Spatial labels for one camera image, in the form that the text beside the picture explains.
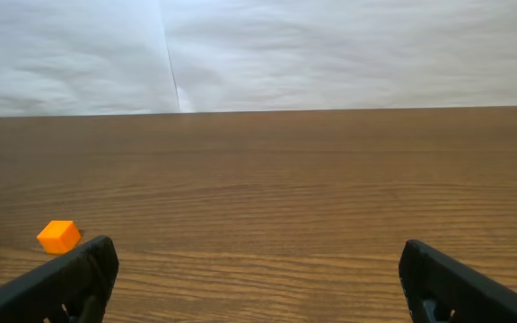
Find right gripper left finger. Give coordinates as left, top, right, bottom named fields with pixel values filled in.
left=0, top=235, right=120, bottom=323

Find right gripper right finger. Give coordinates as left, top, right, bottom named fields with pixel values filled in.
left=398, top=239, right=517, bottom=323

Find orange cube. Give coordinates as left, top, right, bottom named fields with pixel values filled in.
left=36, top=220, right=83, bottom=256

